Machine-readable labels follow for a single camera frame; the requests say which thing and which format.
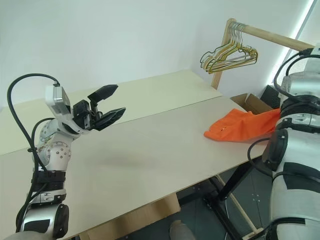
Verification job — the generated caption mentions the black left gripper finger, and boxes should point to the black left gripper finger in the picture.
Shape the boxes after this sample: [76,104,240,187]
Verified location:
[87,84,119,104]
[94,107,127,132]

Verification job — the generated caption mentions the open cardboard box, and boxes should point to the open cardboard box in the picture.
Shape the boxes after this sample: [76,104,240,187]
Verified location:
[229,92,274,115]

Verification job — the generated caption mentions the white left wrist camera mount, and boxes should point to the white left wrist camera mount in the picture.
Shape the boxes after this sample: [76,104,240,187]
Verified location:
[44,85,89,136]

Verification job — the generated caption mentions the black box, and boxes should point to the black box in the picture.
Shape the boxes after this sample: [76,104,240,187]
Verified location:
[259,84,283,110]

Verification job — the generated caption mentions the silver wire hanger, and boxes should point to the silver wire hanger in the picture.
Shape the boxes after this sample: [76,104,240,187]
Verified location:
[207,23,257,71]

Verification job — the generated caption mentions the wooden clothes rack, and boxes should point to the wooden clothes rack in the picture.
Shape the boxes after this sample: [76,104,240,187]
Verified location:
[211,17,316,89]

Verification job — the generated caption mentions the grey rounded shape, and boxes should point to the grey rounded shape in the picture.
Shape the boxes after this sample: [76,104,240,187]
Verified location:
[169,219,199,240]

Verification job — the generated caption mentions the gold wire hanger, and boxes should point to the gold wire hanger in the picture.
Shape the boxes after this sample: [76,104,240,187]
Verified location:
[204,23,259,75]

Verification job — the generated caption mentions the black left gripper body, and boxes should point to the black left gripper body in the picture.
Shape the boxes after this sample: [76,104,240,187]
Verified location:
[72,99,103,130]

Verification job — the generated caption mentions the wooden floor rail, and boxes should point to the wooden floor rail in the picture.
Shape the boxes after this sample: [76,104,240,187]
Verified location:
[214,174,264,235]

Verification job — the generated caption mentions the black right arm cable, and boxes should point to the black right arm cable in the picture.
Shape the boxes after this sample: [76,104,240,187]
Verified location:
[246,49,313,240]

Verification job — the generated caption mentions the orange shorts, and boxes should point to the orange shorts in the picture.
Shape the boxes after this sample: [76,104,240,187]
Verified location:
[203,107,281,145]

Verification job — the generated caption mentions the dark wire hanger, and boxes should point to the dark wire hanger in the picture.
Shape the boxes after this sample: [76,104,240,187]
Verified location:
[199,23,253,70]

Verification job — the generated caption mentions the cardboard sheet under table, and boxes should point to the cardboard sheet under table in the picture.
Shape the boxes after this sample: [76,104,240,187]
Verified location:
[86,192,181,240]

